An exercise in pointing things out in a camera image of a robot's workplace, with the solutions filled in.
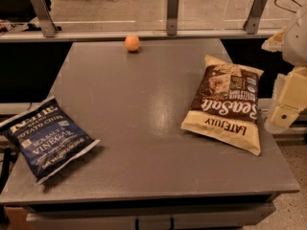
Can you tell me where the grey table drawer front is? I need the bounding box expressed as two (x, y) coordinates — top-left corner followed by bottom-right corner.
(26, 202), (275, 230)

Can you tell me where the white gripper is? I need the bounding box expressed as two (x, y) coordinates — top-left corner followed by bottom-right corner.
(261, 28), (307, 134)

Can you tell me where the middle metal bracket post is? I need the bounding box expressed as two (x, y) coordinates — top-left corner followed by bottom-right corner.
(166, 0), (179, 35)

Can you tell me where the orange fruit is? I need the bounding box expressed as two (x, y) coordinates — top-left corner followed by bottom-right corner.
(125, 34), (140, 52)

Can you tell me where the blue Kettle chip bag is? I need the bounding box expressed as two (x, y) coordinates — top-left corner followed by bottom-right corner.
(0, 97), (99, 184)

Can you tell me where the grey metal rail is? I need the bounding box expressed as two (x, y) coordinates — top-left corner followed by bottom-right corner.
(0, 29), (278, 43)

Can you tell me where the brown Late July chip bag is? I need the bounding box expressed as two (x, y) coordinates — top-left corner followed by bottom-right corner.
(181, 56), (263, 155)

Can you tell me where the left metal bracket post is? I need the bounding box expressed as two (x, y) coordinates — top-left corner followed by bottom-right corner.
(31, 0), (57, 37)

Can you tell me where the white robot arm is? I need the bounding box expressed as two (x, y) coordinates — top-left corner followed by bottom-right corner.
(262, 4), (307, 133)

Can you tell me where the metal bracket post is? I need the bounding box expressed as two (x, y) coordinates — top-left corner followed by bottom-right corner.
(31, 0), (57, 37)
(243, 0), (268, 35)
(166, 0), (179, 35)

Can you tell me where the right metal bracket post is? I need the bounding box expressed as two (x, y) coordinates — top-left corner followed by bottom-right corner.
(243, 0), (268, 35)

